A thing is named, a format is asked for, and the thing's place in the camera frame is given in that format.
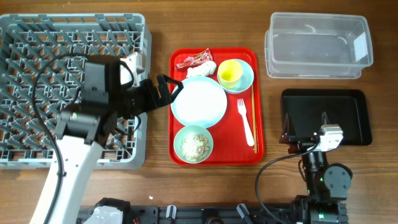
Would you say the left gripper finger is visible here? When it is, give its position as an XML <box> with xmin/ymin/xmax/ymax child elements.
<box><xmin>157</xmin><ymin>84</ymin><xmax>173</xmax><ymax>108</ymax></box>
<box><xmin>157</xmin><ymin>74</ymin><xmax>183</xmax><ymax>101</ymax></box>

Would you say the mint green bowl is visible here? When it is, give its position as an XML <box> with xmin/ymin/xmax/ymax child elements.
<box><xmin>174</xmin><ymin>125</ymin><xmax>214</xmax><ymax>164</ymax></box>

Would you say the yellow plastic cup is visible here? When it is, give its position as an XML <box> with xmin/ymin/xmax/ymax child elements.
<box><xmin>217</xmin><ymin>59</ymin><xmax>243</xmax><ymax>89</ymax></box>

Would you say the rice food waste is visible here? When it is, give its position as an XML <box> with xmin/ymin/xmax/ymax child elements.
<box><xmin>180</xmin><ymin>133</ymin><xmax>210</xmax><ymax>162</ymax></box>

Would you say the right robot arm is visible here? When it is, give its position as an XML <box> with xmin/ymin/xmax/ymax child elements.
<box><xmin>279</xmin><ymin>113</ymin><xmax>353</xmax><ymax>224</ymax></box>

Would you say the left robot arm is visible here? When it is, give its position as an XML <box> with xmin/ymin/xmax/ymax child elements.
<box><xmin>31</xmin><ymin>57</ymin><xmax>183</xmax><ymax>223</ymax></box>

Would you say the black waste tray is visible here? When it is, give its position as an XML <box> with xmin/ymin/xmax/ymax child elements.
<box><xmin>281</xmin><ymin>88</ymin><xmax>373</xmax><ymax>146</ymax></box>

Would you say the grey dishwasher rack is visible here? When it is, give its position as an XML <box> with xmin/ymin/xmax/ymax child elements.
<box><xmin>1</xmin><ymin>13</ymin><xmax>152</xmax><ymax>169</ymax></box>

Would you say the large light blue plate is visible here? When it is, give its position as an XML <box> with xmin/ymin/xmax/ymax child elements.
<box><xmin>170</xmin><ymin>77</ymin><xmax>228</xmax><ymax>128</ymax></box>

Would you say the crumpled white napkin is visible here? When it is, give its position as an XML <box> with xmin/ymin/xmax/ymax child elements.
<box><xmin>186</xmin><ymin>61</ymin><xmax>216</xmax><ymax>78</ymax></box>

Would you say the red snack wrapper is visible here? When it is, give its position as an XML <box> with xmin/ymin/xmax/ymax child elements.
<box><xmin>175</xmin><ymin>48</ymin><xmax>213</xmax><ymax>69</ymax></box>

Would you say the white plastic fork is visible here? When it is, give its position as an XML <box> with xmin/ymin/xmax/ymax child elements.
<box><xmin>237</xmin><ymin>99</ymin><xmax>254</xmax><ymax>146</ymax></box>

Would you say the red plastic tray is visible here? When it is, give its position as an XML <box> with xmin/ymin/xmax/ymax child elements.
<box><xmin>169</xmin><ymin>47</ymin><xmax>265</xmax><ymax>166</ymax></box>

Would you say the wooden chopstick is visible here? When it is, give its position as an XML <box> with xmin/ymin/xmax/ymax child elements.
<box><xmin>251</xmin><ymin>84</ymin><xmax>258</xmax><ymax>154</ymax></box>

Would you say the small light blue plate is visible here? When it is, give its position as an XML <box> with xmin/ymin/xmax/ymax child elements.
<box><xmin>217</xmin><ymin>59</ymin><xmax>254</xmax><ymax>94</ymax></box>

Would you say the clear plastic bin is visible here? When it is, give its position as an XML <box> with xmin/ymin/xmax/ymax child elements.
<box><xmin>264</xmin><ymin>12</ymin><xmax>374</xmax><ymax>79</ymax></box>

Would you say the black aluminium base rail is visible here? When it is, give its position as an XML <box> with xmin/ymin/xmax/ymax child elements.
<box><xmin>76</xmin><ymin>203</ymin><xmax>349</xmax><ymax>224</ymax></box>

